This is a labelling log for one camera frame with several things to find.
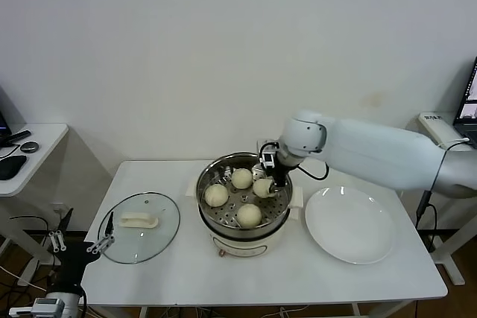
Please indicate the white side desk with monitor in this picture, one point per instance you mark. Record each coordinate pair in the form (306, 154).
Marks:
(41, 146)

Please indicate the white round plate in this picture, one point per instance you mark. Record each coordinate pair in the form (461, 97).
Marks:
(350, 225)

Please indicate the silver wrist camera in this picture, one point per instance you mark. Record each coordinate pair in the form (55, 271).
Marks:
(47, 304)
(267, 156)

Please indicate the black computer mouse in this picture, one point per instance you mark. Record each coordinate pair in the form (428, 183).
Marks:
(11, 167)
(29, 147)

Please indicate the printed label sticker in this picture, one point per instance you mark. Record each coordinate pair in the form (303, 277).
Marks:
(433, 117)

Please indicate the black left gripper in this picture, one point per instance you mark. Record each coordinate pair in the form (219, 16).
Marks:
(72, 258)

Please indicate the stainless steel steamer basket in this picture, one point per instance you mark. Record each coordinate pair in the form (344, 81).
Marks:
(275, 210)

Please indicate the black remote control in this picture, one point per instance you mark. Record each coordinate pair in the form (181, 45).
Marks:
(18, 137)

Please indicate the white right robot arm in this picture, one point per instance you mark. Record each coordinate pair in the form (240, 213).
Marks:
(372, 154)

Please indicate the white steamed baozi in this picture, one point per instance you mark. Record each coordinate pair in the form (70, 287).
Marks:
(261, 188)
(216, 196)
(242, 178)
(249, 215)

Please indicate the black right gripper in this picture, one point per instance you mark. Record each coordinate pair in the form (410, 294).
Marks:
(283, 174)

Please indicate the white wall socket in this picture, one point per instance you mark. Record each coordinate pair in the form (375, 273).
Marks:
(59, 208)

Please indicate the cream electric cooking pot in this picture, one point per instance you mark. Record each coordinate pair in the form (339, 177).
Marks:
(242, 247)

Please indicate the dark computer monitor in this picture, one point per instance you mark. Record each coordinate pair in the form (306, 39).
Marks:
(3, 124)

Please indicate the white side desk with laptop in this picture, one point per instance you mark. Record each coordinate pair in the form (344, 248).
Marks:
(432, 132)

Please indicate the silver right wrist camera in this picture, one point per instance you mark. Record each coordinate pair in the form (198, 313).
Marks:
(267, 156)

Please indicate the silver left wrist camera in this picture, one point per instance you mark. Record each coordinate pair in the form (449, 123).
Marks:
(47, 304)

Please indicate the black open laptop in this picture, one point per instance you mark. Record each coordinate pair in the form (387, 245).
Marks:
(467, 109)

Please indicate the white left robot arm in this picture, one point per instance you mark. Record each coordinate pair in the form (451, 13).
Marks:
(71, 301)

